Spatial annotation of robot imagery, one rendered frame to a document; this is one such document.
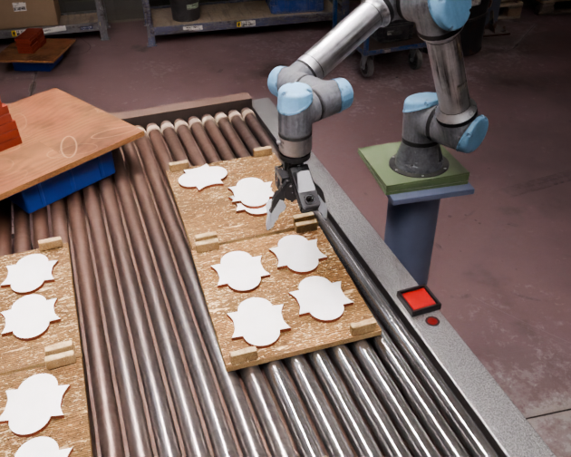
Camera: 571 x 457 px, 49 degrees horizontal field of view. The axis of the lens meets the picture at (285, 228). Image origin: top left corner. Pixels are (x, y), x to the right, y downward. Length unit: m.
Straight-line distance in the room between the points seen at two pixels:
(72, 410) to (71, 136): 0.96
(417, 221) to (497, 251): 1.22
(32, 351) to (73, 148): 0.71
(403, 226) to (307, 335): 0.82
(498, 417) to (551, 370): 1.43
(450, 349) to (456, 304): 1.49
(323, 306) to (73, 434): 0.58
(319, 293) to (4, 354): 0.70
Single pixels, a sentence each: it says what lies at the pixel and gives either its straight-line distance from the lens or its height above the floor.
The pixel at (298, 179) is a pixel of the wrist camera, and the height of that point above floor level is 1.18.
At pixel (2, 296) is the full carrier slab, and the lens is 1.62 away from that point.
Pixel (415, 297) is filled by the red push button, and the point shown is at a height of 0.93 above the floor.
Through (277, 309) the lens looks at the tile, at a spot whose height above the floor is 0.95.
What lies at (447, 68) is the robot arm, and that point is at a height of 1.30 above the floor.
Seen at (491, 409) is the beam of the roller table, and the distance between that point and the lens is 1.34.
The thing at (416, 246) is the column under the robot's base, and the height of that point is 0.63.
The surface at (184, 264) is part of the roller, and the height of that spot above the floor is 0.92.
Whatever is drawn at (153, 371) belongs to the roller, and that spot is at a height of 0.92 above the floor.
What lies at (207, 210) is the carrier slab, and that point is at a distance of 1.76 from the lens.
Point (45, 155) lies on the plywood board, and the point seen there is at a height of 1.04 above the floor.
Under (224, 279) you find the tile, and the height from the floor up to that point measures 0.95.
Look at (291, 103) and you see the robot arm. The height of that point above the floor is 1.36.
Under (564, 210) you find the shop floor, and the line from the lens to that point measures 3.67.
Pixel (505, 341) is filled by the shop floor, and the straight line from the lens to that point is 2.79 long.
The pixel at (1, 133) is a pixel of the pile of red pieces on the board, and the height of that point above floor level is 1.09.
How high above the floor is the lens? 1.93
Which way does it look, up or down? 36 degrees down
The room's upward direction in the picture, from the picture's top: 1 degrees counter-clockwise
